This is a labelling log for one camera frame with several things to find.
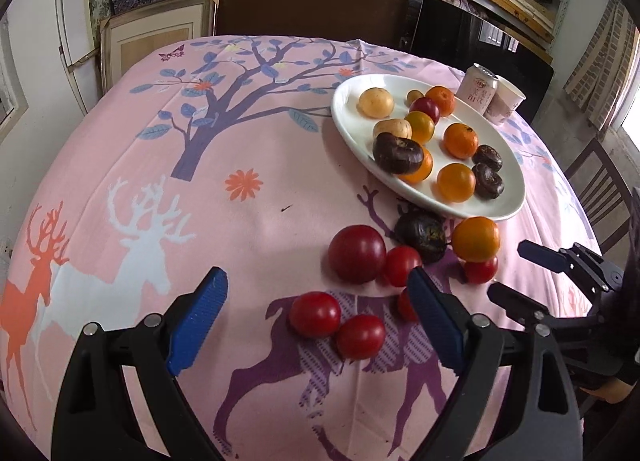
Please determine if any orange mandarin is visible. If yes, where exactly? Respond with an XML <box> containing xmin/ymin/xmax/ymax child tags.
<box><xmin>451</xmin><ymin>216</ymin><xmax>501</xmax><ymax>263</ymax></box>
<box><xmin>400</xmin><ymin>146</ymin><xmax>434</xmax><ymax>185</ymax></box>
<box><xmin>425</xmin><ymin>86</ymin><xmax>457</xmax><ymax>118</ymax></box>
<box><xmin>443</xmin><ymin>122</ymin><xmax>480</xmax><ymax>159</ymax></box>

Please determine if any small red tomato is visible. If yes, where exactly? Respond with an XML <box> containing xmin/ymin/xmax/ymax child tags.
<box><xmin>289</xmin><ymin>291</ymin><xmax>342</xmax><ymax>339</ymax></box>
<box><xmin>384</xmin><ymin>245</ymin><xmax>423</xmax><ymax>288</ymax></box>
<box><xmin>335</xmin><ymin>314</ymin><xmax>387</xmax><ymax>360</ymax></box>
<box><xmin>463</xmin><ymin>256</ymin><xmax>500</xmax><ymax>285</ymax></box>
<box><xmin>397</xmin><ymin>287</ymin><xmax>421</xmax><ymax>323</ymax></box>

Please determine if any yellow potato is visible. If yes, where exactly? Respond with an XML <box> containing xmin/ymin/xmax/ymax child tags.
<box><xmin>372</xmin><ymin>118</ymin><xmax>413</xmax><ymax>141</ymax></box>
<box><xmin>357</xmin><ymin>87</ymin><xmax>396</xmax><ymax>118</ymax></box>

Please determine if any brown wooden board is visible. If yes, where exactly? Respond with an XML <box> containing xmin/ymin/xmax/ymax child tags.
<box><xmin>214</xmin><ymin>0</ymin><xmax>418</xmax><ymax>49</ymax></box>

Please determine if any yellow-orange mandarin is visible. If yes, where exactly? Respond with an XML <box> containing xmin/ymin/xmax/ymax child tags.
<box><xmin>404</xmin><ymin>111</ymin><xmax>436</xmax><ymax>144</ymax></box>
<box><xmin>437</xmin><ymin>162</ymin><xmax>477</xmax><ymax>203</ymax></box>

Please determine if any large dark red tomato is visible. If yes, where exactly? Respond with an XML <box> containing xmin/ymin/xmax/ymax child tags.
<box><xmin>328</xmin><ymin>224</ymin><xmax>388</xmax><ymax>285</ymax></box>

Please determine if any wooden chair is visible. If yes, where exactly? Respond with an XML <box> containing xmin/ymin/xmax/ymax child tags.
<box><xmin>564</xmin><ymin>137</ymin><xmax>636</xmax><ymax>254</ymax></box>

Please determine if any white leaning board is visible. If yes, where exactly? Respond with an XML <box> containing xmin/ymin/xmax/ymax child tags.
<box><xmin>55</xmin><ymin>0</ymin><xmax>101</xmax><ymax>112</ymax></box>

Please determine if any paper cup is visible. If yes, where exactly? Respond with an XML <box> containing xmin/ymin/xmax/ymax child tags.
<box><xmin>482</xmin><ymin>75</ymin><xmax>527</xmax><ymax>126</ymax></box>

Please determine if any wooden picture frame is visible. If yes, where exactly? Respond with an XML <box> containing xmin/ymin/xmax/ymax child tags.
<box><xmin>99</xmin><ymin>0</ymin><xmax>221</xmax><ymax>94</ymax></box>

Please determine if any window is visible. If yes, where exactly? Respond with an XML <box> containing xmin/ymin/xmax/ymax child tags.
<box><xmin>0</xmin><ymin>16</ymin><xmax>28</xmax><ymax>127</ymax></box>

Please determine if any person's right hand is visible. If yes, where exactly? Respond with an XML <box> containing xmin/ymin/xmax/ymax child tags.
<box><xmin>580</xmin><ymin>376</ymin><xmax>633</xmax><ymax>404</ymax></box>

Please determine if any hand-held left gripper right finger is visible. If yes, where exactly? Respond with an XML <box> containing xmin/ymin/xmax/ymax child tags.
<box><xmin>407</xmin><ymin>266</ymin><xmax>585</xmax><ymax>461</ymax></box>

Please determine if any black panel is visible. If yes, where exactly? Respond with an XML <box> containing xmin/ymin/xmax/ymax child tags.
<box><xmin>410</xmin><ymin>0</ymin><xmax>555</xmax><ymax>112</ymax></box>

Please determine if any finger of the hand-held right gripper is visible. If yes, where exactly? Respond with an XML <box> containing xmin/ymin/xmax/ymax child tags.
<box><xmin>517</xmin><ymin>240</ymin><xmax>622</xmax><ymax>293</ymax></box>
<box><xmin>487</xmin><ymin>282</ymin><xmax>593</xmax><ymax>339</ymax></box>

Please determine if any white plate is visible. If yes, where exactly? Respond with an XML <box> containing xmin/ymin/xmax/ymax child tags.
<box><xmin>331</xmin><ymin>74</ymin><xmax>527</xmax><ymax>221</ymax></box>

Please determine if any pink printed tablecloth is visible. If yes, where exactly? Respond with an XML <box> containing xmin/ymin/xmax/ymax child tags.
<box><xmin>0</xmin><ymin>35</ymin><xmax>606</xmax><ymax>461</ymax></box>

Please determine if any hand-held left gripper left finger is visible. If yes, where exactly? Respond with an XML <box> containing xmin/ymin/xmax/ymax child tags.
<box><xmin>51</xmin><ymin>266</ymin><xmax>230</xmax><ymax>461</ymax></box>

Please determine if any pink drink can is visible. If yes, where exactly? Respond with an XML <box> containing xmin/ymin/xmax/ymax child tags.
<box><xmin>457</xmin><ymin>62</ymin><xmax>500</xmax><ymax>109</ymax></box>

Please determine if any dark red plum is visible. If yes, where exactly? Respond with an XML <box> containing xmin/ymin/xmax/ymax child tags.
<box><xmin>410</xmin><ymin>96</ymin><xmax>441</xmax><ymax>125</ymax></box>

